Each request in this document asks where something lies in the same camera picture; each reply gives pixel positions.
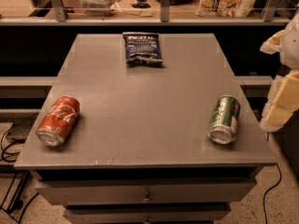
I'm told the dark power adapter box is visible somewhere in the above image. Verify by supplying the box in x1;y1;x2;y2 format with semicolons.
6;119;35;142

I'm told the clear plastic container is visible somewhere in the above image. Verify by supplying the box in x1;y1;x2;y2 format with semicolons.
79;0;118;16

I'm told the grey drawer cabinet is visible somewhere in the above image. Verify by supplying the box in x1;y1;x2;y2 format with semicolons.
15;34;277;224

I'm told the metal drawer knob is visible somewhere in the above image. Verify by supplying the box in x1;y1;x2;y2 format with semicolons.
143;195;152;203

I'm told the green soda can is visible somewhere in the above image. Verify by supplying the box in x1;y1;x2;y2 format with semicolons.
207;95;241;145

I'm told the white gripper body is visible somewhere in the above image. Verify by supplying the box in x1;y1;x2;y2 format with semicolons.
279;13;299;69

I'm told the black floor cable right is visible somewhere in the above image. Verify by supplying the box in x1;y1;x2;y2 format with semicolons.
262;163;283;224

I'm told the colourful snack bag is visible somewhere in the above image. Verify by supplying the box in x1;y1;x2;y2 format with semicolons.
195;0;256;18

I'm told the red Coca-Cola can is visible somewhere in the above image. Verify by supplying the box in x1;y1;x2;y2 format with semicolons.
36;95;80;147

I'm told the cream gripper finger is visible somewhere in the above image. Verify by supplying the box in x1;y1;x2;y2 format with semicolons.
260;70;299;133
260;30;284;54

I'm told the black cables left floor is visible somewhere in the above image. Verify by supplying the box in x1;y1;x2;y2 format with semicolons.
0;114;40;224

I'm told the blue chip bag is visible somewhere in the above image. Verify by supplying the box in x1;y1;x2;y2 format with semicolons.
122;32;164;64

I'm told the grey metal shelf rail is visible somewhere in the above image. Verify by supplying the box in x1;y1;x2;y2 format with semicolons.
0;0;298;26

